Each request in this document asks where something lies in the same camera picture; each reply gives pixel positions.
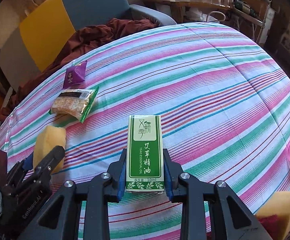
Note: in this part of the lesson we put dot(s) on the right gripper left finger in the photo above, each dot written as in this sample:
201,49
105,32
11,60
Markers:
82,206

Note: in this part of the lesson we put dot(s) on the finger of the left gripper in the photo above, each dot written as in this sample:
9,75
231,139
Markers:
20,169
48,164

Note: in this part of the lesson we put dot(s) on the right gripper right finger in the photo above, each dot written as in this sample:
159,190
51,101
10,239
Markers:
209,209

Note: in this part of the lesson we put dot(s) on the yellow sponge block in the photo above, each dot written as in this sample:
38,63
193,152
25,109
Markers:
49,138

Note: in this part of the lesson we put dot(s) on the large yellow sponge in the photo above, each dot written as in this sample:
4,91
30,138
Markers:
274,215

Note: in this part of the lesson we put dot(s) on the green essential oil box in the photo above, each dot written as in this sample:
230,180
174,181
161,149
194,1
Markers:
145,166

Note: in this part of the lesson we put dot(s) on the green wrapped cracker pack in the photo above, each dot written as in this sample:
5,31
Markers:
74,102

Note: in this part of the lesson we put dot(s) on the purple packet on bed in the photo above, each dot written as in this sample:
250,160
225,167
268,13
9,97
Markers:
75,75

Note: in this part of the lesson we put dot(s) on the grey yellow blue headboard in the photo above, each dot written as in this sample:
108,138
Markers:
40,37

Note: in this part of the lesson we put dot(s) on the dark red blanket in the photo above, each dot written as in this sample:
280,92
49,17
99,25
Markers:
80,43

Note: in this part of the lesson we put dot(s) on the wooden side table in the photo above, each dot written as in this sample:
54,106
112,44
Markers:
177,5

